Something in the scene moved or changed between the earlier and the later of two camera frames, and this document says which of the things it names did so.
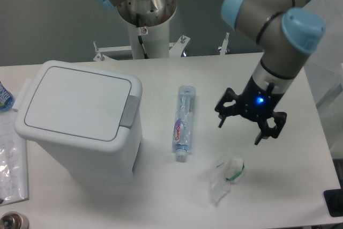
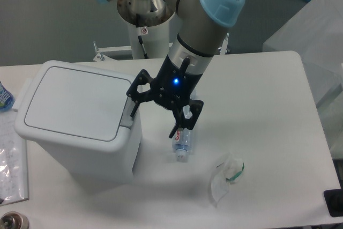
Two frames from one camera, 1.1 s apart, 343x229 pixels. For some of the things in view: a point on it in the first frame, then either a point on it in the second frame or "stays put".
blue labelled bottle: (6, 100) stays put
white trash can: (89, 121) stays put
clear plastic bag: (14, 168) stays put
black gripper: (256, 101) → (172, 87)
